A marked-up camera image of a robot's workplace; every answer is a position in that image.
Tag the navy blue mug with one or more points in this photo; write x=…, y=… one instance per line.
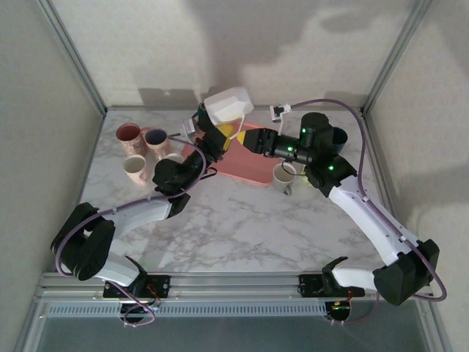
x=340, y=139

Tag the white mug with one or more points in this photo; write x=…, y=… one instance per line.
x=227, y=104

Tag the pink mug purple interior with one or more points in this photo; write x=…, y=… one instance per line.
x=157, y=141

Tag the pale pink mug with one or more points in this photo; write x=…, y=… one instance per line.
x=135, y=166

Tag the grey mug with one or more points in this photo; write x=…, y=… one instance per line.
x=284, y=177

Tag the pink floral mug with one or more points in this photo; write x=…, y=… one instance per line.
x=129, y=137

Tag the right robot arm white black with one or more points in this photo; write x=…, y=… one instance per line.
x=359, y=216

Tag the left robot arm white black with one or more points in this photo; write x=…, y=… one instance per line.
x=146, y=214

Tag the dark green mug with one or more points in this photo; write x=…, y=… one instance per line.
x=202, y=110

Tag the pink plastic tray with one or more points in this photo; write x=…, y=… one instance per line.
x=249, y=165

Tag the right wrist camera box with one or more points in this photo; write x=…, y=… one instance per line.
x=276, y=111

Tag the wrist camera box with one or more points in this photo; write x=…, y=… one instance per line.
x=276, y=111
x=190, y=129

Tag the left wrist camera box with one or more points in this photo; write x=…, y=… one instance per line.
x=190, y=129

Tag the aluminium side rail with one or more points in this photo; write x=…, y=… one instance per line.
x=390, y=190

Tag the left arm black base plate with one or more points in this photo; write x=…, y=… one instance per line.
x=163, y=286

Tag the aluminium frame post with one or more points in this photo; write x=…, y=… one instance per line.
x=395, y=55
x=73, y=55

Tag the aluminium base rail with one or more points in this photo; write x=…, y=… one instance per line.
x=234, y=286

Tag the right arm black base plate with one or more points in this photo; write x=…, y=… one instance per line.
x=308, y=286

